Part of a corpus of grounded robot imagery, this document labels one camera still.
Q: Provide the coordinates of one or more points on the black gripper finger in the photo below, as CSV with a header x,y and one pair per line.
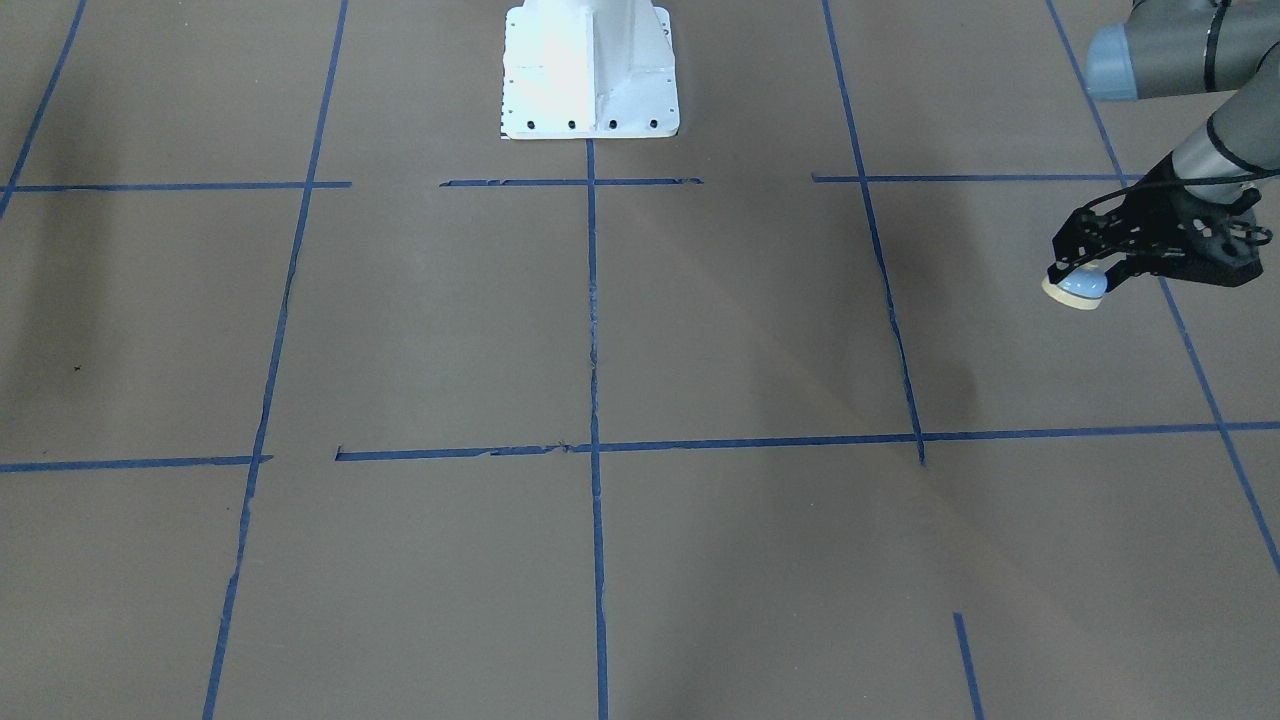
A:
x,y
1086,238
1132,266

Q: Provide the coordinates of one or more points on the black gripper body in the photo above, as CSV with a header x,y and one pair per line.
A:
x,y
1150,222

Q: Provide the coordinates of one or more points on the blue and cream bell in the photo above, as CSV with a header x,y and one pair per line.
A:
x,y
1081,289

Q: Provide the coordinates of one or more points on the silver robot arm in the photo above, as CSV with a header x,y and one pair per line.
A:
x,y
1180,48

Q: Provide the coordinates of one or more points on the brown paper table cover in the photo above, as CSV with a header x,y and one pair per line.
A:
x,y
321,400

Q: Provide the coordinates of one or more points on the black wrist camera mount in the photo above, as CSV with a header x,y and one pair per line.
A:
x,y
1235,252

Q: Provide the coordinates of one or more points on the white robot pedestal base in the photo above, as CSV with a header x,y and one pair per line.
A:
x,y
588,69

